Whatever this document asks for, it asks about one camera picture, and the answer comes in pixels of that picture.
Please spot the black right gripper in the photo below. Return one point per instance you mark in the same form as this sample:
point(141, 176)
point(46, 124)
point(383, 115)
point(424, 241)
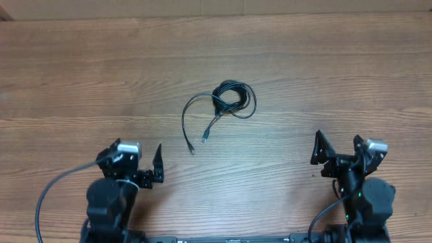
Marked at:
point(322, 156)

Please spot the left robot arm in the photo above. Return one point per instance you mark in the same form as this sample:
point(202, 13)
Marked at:
point(112, 198)

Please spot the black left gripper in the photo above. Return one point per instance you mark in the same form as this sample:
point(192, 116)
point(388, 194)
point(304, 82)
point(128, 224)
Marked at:
point(145, 177)

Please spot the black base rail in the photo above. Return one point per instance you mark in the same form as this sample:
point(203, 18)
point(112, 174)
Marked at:
point(292, 238)

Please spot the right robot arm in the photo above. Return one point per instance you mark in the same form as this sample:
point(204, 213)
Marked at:
point(367, 201)

